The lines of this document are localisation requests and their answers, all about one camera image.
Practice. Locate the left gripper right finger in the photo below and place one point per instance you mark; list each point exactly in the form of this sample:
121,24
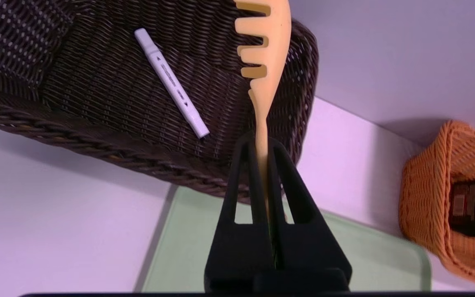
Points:
307,247

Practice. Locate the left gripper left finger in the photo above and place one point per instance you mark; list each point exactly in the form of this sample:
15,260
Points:
237,247

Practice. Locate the black chewing gum box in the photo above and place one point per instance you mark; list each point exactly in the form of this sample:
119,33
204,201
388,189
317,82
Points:
474,210

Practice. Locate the white marker pen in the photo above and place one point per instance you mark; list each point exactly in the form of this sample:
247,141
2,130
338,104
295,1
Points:
171,82

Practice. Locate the yellow green pasta spoon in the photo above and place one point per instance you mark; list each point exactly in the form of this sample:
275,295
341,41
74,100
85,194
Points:
272,49

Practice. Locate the orange wicker basket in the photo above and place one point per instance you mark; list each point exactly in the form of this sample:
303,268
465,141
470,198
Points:
423,198

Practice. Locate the dark brown wicker basket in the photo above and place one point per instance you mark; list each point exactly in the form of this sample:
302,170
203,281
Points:
97,82

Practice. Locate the light green plastic tray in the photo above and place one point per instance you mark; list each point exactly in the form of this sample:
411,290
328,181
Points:
377,264

